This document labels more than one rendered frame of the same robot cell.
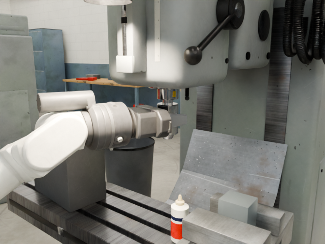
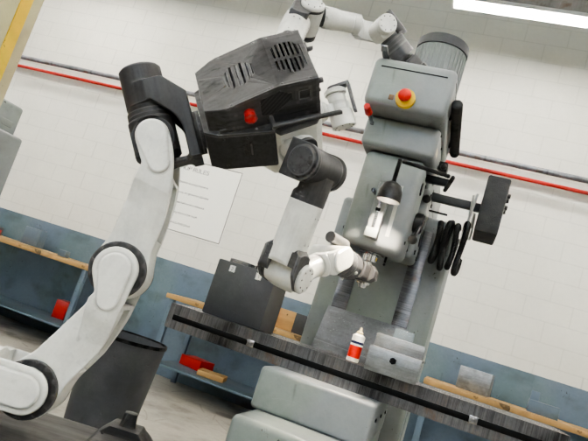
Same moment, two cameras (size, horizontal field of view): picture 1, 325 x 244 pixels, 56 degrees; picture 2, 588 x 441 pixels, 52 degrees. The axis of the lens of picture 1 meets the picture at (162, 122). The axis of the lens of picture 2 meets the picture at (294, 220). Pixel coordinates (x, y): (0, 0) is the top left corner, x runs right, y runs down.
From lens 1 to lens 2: 1.47 m
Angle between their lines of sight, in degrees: 29
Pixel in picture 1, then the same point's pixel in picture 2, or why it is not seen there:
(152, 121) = (368, 269)
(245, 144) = (375, 325)
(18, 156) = (332, 259)
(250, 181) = not seen: hidden behind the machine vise
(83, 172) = (274, 302)
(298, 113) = (421, 307)
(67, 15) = not seen: outside the picture
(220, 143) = (353, 320)
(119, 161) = (117, 360)
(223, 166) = not seen: hidden behind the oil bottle
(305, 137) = (423, 325)
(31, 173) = (332, 270)
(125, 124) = (360, 265)
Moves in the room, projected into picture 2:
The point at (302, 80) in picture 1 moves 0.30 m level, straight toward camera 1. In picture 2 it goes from (428, 283) to (446, 279)
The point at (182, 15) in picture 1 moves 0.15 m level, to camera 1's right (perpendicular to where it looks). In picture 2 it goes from (408, 218) to (445, 234)
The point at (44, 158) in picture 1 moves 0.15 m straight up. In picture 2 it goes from (340, 265) to (355, 215)
